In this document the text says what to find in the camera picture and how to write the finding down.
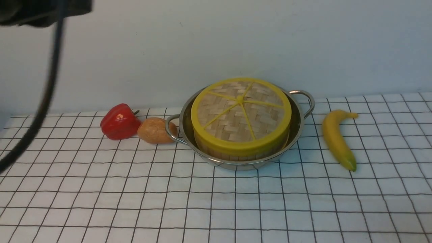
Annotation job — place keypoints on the bamboo steamer basket yellow rim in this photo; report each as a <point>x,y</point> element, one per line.
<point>243,154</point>

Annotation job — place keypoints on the brown potato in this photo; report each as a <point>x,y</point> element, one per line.
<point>152,130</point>

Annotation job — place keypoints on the white checkered tablecloth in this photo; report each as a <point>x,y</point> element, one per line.
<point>74,185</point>

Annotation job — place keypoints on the bamboo steamer lid yellow rim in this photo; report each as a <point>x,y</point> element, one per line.
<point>241,111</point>

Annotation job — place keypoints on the yellow banana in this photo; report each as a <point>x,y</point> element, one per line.
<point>335,140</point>

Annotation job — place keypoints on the stainless steel pot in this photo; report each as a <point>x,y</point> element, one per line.
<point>295,130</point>

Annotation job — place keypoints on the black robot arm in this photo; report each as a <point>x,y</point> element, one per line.
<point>40,13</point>

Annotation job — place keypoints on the red bell pepper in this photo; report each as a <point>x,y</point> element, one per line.
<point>120,122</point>

